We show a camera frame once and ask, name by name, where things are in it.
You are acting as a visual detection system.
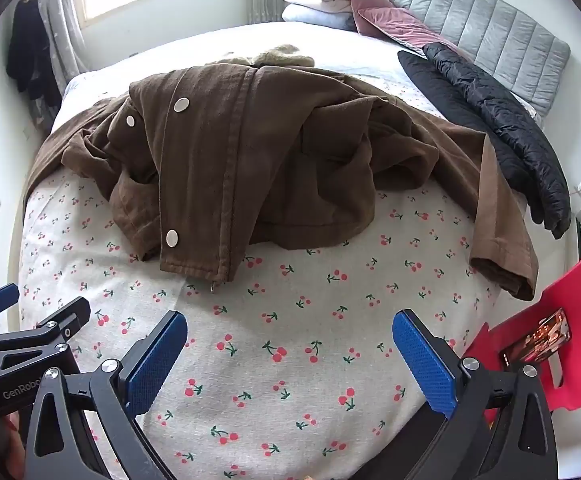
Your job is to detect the bed with cherry print sheet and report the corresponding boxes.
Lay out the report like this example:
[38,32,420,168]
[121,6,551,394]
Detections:
[18,20,578,480]

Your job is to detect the dark hanging clothes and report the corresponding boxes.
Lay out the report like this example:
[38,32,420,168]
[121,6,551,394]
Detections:
[5,0,62,104]

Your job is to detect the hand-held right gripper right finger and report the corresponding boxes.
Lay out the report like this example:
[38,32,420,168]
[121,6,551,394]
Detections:
[391,308,559,480]

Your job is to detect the smartphone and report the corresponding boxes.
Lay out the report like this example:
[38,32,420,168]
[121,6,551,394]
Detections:
[500,308,571,367]

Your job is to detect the pale blue pillow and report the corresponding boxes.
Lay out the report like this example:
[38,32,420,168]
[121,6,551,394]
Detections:
[282,4,359,32]

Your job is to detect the grey padded headboard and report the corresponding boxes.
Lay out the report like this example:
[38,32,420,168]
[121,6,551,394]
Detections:
[344,0,571,118]

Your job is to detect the black puffer jacket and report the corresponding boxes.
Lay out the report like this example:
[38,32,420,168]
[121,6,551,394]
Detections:
[397,41,571,240]

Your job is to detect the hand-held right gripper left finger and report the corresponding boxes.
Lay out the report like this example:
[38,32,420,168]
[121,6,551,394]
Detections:
[23,310,191,480]

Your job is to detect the dark brown coat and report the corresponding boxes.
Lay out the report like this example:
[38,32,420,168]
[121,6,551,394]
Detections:
[23,44,488,293]

